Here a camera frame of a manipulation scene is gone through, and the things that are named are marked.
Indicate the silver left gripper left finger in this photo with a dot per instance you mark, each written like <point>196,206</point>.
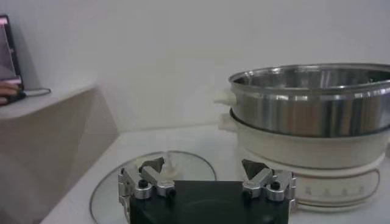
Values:
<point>158,182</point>

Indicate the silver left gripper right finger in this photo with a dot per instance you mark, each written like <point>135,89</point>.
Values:
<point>259,181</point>

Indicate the round glass pot lid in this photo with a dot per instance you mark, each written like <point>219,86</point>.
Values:
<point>105,198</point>

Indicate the black computer mouse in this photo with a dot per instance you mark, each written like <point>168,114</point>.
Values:
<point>16,96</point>

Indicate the stainless steel steamer basket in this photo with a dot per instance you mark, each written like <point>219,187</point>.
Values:
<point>304,112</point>

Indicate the person's bare hand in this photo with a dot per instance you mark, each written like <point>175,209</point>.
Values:
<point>7,89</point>

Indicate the cream electric cooking pot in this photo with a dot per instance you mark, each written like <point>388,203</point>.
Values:
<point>304,152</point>

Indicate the white side desk with mouse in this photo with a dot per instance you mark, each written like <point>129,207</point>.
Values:
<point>55,100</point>

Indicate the black laptop with pink screen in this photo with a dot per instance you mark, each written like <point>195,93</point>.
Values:
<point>7,51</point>

